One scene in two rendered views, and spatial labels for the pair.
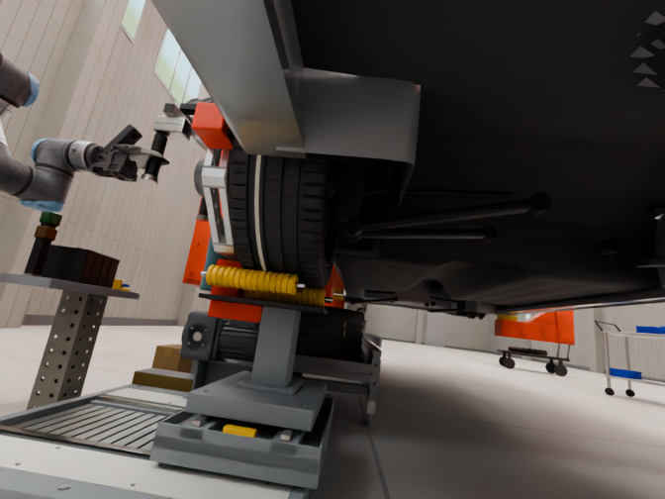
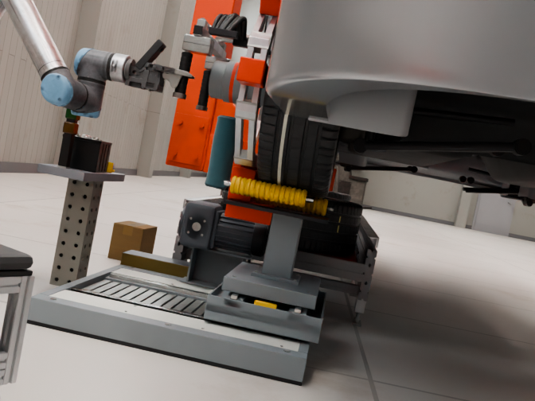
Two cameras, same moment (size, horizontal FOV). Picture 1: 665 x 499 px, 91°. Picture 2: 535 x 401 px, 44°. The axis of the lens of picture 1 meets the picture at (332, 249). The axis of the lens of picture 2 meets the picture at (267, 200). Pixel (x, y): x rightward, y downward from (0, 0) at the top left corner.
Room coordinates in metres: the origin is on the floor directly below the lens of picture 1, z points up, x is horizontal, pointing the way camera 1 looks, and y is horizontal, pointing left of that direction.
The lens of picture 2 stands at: (-1.23, 0.18, 0.58)
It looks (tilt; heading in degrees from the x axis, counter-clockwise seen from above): 3 degrees down; 1
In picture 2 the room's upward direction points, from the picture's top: 11 degrees clockwise
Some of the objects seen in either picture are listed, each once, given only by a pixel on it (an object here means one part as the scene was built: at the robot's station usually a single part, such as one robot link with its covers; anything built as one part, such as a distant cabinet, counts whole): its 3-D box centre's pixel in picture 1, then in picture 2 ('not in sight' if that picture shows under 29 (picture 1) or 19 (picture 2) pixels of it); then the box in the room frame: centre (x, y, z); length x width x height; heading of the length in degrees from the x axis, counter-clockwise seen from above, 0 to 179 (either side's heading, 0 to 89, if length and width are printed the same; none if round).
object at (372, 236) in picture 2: (365, 347); (361, 239); (2.74, -0.37, 0.28); 2.47 x 0.06 x 0.22; 175
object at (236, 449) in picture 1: (265, 421); (271, 303); (1.02, 0.13, 0.13); 0.50 x 0.36 x 0.10; 175
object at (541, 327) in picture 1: (524, 321); not in sight; (3.28, -1.99, 0.69); 0.52 x 0.17 x 0.35; 85
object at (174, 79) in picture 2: (143, 158); (176, 79); (0.86, 0.56, 0.81); 0.09 x 0.03 x 0.06; 77
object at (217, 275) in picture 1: (252, 279); (268, 191); (0.90, 0.21, 0.51); 0.29 x 0.06 x 0.06; 85
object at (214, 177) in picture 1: (252, 182); (263, 87); (1.03, 0.30, 0.85); 0.54 x 0.07 x 0.54; 175
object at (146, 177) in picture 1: (155, 157); (183, 74); (0.88, 0.55, 0.83); 0.04 x 0.04 x 0.16
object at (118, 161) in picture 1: (115, 161); (146, 75); (0.89, 0.66, 0.80); 0.12 x 0.08 x 0.09; 85
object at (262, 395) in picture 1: (276, 351); (281, 249); (1.02, 0.13, 0.32); 0.40 x 0.30 x 0.28; 175
